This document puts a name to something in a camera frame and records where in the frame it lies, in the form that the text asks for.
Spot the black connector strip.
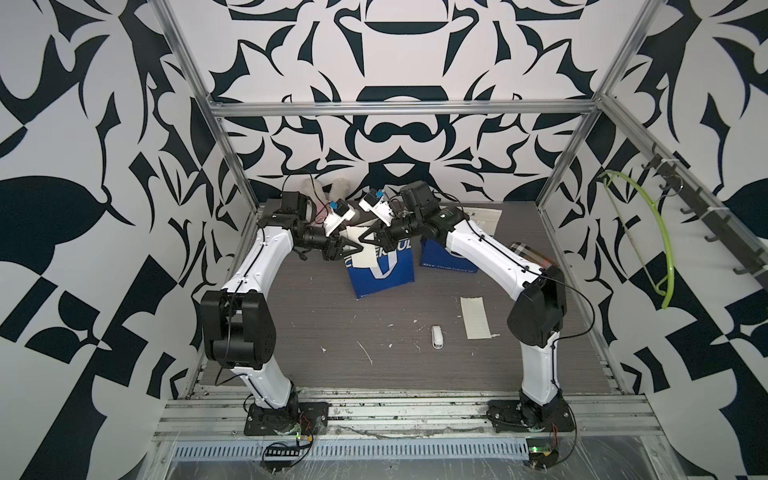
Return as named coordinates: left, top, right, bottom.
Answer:
left=261, top=442, right=312, bottom=473

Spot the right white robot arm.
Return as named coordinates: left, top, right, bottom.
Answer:
left=359, top=181, right=567, bottom=408

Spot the small white stapler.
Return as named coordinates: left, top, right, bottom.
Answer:
left=431, top=325, right=444, bottom=350

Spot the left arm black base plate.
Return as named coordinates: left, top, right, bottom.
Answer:
left=244, top=402, right=330, bottom=436

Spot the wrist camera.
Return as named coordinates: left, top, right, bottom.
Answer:
left=359, top=190, right=394, bottom=227
left=323, top=199, right=357, bottom=237

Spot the white paper receipt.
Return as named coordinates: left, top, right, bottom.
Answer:
left=460, top=297, right=492, bottom=340
left=351, top=243, right=380, bottom=269

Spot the green lit circuit board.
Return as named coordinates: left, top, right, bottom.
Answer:
left=526, top=438, right=559, bottom=471

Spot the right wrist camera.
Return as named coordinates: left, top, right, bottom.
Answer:
left=359, top=190, right=394, bottom=227

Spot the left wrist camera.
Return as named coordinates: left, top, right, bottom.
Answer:
left=323, top=199, right=357, bottom=237

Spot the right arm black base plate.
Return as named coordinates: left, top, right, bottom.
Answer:
left=486, top=396, right=576, bottom=433

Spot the black wall hook rack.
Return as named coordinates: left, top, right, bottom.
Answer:
left=640, top=143, right=767, bottom=289

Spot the blue white paper bag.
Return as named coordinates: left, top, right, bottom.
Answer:
left=343, top=227, right=415, bottom=299
left=419, top=206, right=502, bottom=275

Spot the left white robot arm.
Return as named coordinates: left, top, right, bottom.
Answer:
left=201, top=192, right=362, bottom=415

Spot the white pink plush bunny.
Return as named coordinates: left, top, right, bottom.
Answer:
left=299, top=178, right=352, bottom=209

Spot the slotted grey cable duct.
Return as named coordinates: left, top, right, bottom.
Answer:
left=173, top=438, right=528, bottom=461

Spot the green clothes hanger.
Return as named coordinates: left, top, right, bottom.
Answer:
left=598, top=170, right=676, bottom=310

